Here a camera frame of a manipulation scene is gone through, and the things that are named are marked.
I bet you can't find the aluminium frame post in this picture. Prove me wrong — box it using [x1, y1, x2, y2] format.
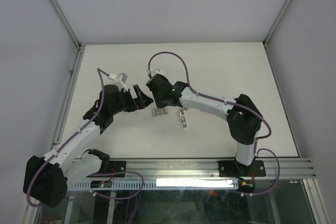
[262, 0, 293, 48]
[48, 0, 81, 49]

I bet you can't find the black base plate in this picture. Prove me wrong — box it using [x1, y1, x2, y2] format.
[217, 160, 266, 179]
[106, 160, 127, 178]

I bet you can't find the red white staple box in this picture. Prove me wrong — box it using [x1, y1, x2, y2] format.
[152, 108, 168, 117]

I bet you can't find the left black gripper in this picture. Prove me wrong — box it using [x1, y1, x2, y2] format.
[110, 84, 152, 114]

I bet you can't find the purple cable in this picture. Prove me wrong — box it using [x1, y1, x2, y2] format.
[148, 51, 281, 197]
[26, 67, 145, 207]

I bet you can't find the aluminium front rail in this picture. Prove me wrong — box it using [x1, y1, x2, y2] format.
[110, 157, 316, 180]

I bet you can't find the white slotted cable duct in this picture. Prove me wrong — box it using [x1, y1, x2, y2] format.
[69, 178, 238, 191]

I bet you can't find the left aluminium frame post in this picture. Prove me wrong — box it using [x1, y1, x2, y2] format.
[48, 0, 81, 49]

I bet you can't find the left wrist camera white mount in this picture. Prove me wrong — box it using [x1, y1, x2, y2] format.
[108, 73, 128, 91]

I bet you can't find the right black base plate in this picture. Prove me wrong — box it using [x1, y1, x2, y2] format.
[217, 160, 266, 179]

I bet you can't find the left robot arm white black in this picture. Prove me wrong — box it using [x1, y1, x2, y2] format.
[23, 84, 153, 207]

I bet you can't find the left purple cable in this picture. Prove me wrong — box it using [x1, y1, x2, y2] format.
[26, 67, 145, 207]

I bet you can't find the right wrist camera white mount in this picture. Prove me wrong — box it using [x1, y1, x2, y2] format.
[147, 68, 166, 78]

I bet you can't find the right aluminium frame post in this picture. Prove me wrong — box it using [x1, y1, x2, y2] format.
[262, 0, 293, 48]

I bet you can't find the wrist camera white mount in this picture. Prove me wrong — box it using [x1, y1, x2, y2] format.
[147, 68, 166, 78]
[108, 73, 128, 91]

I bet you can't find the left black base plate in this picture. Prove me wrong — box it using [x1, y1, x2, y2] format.
[106, 160, 127, 178]

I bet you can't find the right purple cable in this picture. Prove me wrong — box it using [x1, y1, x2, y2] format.
[148, 51, 281, 197]

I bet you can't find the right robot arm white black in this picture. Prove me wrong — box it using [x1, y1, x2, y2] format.
[146, 74, 263, 175]

